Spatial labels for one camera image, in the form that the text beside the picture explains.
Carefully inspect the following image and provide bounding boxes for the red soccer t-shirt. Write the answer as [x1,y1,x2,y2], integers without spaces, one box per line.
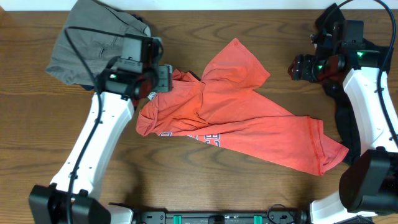
[136,39,348,175]

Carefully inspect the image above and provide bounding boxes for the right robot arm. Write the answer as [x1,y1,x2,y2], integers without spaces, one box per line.
[288,19,397,223]

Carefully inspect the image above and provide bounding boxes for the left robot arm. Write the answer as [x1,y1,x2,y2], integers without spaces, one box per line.
[29,34,172,223]

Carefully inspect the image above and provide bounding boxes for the black t-shirt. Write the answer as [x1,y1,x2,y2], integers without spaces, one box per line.
[315,3,388,166]

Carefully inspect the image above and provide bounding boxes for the dark navy folded garment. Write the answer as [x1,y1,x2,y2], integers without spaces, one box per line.
[81,14,151,91]

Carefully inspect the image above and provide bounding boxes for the grey-brown folded shorts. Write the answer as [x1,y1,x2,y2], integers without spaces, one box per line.
[45,0,150,86]

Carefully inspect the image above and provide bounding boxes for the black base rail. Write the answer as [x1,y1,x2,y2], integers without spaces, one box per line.
[107,202,374,224]

